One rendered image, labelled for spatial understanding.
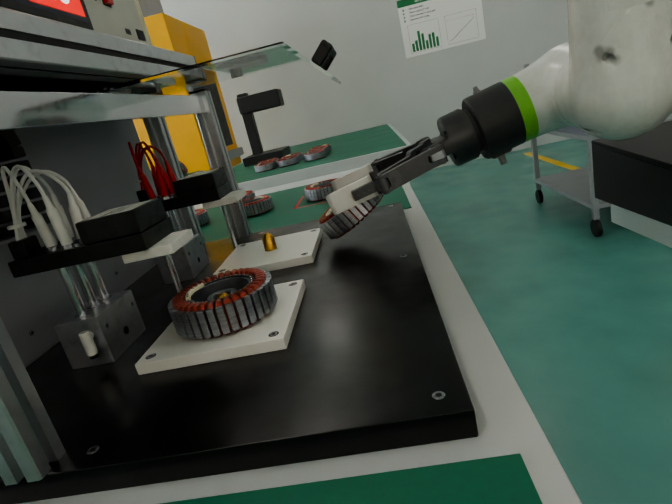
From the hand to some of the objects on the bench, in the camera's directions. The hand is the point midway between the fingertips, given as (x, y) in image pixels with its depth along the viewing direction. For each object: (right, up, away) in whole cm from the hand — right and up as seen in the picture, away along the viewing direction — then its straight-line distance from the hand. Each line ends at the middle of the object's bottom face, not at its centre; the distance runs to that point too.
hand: (343, 192), depth 70 cm
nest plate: (-13, -17, -19) cm, 29 cm away
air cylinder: (-27, -20, -17) cm, 38 cm away
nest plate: (-11, -10, +4) cm, 15 cm away
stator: (+2, -4, +1) cm, 4 cm away
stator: (-13, -16, -19) cm, 28 cm away
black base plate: (-13, -16, -7) cm, 21 cm away
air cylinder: (-25, -12, +6) cm, 29 cm away
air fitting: (-26, -20, -22) cm, 40 cm away
